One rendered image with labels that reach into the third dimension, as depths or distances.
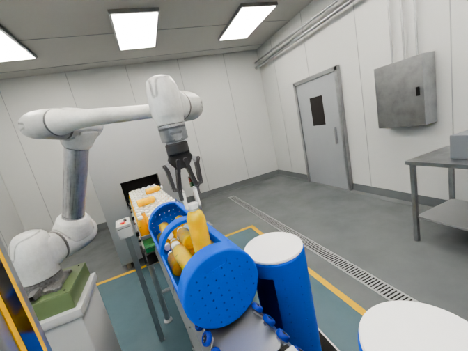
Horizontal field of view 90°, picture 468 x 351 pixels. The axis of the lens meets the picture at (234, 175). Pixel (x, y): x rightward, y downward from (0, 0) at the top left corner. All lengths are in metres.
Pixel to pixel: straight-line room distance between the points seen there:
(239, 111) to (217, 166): 1.55
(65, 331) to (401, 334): 1.27
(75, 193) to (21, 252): 0.31
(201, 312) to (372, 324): 0.50
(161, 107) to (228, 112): 5.50
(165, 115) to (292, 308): 0.94
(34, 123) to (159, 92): 0.53
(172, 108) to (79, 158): 0.65
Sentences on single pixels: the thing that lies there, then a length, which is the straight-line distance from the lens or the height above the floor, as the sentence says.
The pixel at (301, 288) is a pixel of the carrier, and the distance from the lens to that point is 1.18.
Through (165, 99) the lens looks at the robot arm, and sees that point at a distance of 0.77.
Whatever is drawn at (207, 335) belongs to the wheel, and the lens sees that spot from 0.93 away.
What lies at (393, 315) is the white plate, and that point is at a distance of 0.86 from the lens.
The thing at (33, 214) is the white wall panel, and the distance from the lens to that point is 6.43.
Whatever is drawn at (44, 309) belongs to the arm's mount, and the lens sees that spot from 1.41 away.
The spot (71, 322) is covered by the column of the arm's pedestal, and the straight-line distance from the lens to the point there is 1.41.
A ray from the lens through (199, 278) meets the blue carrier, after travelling 0.83.
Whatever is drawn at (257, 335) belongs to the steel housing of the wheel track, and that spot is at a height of 0.93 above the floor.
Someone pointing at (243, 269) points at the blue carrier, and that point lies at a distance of 0.89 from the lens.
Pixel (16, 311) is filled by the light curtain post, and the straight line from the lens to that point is 0.28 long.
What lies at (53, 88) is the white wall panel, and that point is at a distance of 6.20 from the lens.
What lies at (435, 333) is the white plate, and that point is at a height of 1.04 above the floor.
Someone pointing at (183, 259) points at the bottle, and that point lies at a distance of 1.07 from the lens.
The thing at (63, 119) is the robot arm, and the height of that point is 1.77.
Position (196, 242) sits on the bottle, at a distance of 0.87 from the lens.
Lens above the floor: 1.62
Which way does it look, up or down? 12 degrees down
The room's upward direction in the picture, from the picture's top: 13 degrees counter-clockwise
